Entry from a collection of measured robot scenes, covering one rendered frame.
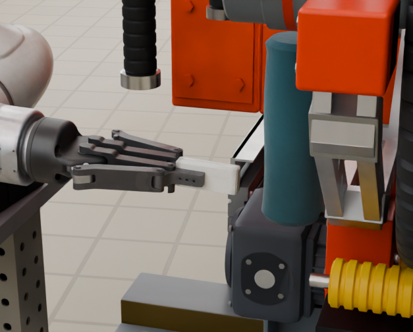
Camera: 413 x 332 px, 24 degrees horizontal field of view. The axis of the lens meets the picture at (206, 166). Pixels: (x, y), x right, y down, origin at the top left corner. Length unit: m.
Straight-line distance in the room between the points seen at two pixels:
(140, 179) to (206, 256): 1.30
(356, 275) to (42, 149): 0.38
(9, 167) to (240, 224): 0.54
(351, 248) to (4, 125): 0.44
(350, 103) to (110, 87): 2.75
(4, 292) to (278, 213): 0.52
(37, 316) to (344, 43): 1.04
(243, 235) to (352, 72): 0.77
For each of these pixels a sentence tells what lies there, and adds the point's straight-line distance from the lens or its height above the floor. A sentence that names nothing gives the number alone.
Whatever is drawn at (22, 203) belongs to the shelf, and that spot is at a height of 0.45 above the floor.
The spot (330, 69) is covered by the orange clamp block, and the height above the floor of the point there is 0.84.
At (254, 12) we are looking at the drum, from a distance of 1.12.
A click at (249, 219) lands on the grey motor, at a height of 0.41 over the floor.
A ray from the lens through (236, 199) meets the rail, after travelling 1.85.
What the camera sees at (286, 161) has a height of 0.58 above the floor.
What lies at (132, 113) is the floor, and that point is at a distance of 3.32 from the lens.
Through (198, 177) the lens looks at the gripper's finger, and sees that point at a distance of 1.03.
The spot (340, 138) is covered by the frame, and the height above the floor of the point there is 0.75.
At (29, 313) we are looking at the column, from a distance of 1.67.
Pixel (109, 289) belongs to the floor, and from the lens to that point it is 2.18.
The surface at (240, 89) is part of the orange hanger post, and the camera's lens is 1.65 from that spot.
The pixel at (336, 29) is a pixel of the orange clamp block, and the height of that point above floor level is 0.87.
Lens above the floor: 1.05
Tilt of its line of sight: 22 degrees down
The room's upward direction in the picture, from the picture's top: straight up
